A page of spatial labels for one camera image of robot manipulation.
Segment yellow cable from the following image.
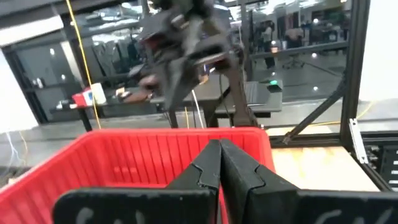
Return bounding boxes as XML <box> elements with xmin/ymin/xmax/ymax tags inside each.
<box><xmin>64</xmin><ymin>0</ymin><xmax>103</xmax><ymax>130</ymax></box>

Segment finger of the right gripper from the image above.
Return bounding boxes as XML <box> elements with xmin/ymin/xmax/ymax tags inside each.
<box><xmin>161</xmin><ymin>58</ymin><xmax>203</xmax><ymax>110</ymax></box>
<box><xmin>127</xmin><ymin>63</ymin><xmax>163</xmax><ymax>93</ymax></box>

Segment white cylinder container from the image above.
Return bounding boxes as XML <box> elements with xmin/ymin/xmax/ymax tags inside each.
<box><xmin>90</xmin><ymin>82</ymin><xmax>108</xmax><ymax>105</ymax></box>

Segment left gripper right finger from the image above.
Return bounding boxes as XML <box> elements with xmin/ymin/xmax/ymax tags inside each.
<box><xmin>219</xmin><ymin>138</ymin><xmax>398</xmax><ymax>224</ymax></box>

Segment black diagonal frame brace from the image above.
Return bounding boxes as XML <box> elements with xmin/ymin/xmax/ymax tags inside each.
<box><xmin>281</xmin><ymin>76</ymin><xmax>348</xmax><ymax>146</ymax></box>

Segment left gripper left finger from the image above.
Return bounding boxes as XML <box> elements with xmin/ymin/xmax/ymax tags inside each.
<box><xmin>52</xmin><ymin>139</ymin><xmax>223</xmax><ymax>224</ymax></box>

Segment black frame rails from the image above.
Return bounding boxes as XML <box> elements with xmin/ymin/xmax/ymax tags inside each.
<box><xmin>269</xmin><ymin>129</ymin><xmax>398</xmax><ymax>193</ymax></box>

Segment black frame upright post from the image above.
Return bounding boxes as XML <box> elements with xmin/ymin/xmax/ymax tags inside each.
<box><xmin>340</xmin><ymin>0</ymin><xmax>371</xmax><ymax>147</ymax></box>

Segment white metal bracket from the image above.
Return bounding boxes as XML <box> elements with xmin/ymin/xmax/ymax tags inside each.
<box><xmin>348</xmin><ymin>118</ymin><xmax>370</xmax><ymax>165</ymax></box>

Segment red box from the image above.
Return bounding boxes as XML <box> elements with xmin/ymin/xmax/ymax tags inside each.
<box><xmin>72</xmin><ymin>89</ymin><xmax>94</xmax><ymax>108</ymax></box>

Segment red plastic bin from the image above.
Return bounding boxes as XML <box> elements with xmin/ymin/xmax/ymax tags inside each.
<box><xmin>0</xmin><ymin>126</ymin><xmax>277</xmax><ymax>224</ymax></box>

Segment white cable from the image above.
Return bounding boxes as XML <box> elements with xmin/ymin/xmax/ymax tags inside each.
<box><xmin>190</xmin><ymin>89</ymin><xmax>205</xmax><ymax>129</ymax></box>

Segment person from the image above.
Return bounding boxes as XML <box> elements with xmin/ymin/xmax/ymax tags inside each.
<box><xmin>284</xmin><ymin>26</ymin><xmax>305</xmax><ymax>52</ymax></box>
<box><xmin>260</xmin><ymin>24</ymin><xmax>277</xmax><ymax>70</ymax></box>

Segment dark side table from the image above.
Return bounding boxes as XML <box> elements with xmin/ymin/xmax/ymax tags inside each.
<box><xmin>49</xmin><ymin>93</ymin><xmax>175</xmax><ymax>132</ymax></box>

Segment dark grey desk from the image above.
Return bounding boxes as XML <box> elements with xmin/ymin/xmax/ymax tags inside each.
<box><xmin>149</xmin><ymin>74</ymin><xmax>284</xmax><ymax>128</ymax></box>

